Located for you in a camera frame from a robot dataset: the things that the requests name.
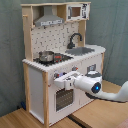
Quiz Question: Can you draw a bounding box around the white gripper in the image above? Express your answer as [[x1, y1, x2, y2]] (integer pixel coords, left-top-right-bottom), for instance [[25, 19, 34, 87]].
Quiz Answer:
[[54, 71, 82, 90]]

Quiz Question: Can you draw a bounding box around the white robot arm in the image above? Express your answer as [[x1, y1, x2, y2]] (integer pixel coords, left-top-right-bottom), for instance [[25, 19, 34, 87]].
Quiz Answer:
[[54, 71, 128, 103]]

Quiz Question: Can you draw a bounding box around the wooden toy kitchen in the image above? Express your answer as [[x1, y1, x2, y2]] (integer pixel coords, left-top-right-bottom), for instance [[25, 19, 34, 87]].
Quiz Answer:
[[22, 2, 105, 128]]

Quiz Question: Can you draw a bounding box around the left red stove knob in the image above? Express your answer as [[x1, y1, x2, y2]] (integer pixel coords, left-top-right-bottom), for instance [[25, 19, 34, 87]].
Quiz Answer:
[[53, 72, 60, 79]]

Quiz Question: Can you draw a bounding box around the red stove knob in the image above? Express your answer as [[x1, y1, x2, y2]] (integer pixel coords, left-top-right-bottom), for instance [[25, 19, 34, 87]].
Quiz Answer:
[[71, 66, 79, 72], [53, 72, 60, 79]]

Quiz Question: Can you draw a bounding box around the right red stove knob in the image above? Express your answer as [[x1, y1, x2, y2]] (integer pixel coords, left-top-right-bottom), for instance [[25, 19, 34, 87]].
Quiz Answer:
[[71, 66, 79, 72]]

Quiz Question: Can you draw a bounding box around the black stove top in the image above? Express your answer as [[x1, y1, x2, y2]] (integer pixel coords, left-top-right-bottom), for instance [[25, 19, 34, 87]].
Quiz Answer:
[[34, 53, 71, 66]]

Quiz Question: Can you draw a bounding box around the silver cooking pot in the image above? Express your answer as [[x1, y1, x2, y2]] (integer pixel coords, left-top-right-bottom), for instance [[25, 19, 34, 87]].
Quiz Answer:
[[39, 51, 54, 62]]

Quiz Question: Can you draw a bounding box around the grey toy sink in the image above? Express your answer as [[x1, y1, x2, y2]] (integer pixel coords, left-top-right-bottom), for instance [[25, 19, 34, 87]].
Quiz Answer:
[[66, 47, 94, 56]]

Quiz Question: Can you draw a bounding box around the black toy faucet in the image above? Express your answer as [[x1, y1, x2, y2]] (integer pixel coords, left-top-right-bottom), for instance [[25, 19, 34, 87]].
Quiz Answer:
[[66, 32, 83, 50]]

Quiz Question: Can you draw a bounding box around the grey range hood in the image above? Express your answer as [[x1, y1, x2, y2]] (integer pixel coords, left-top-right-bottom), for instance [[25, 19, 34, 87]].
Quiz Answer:
[[35, 6, 64, 27]]

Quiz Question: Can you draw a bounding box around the white toy microwave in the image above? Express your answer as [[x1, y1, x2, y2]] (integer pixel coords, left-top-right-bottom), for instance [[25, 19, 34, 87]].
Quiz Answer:
[[67, 4, 88, 20]]

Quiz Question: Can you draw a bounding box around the oven door with handle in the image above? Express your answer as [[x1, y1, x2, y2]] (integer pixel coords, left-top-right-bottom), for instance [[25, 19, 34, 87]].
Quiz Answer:
[[56, 89, 74, 111]]

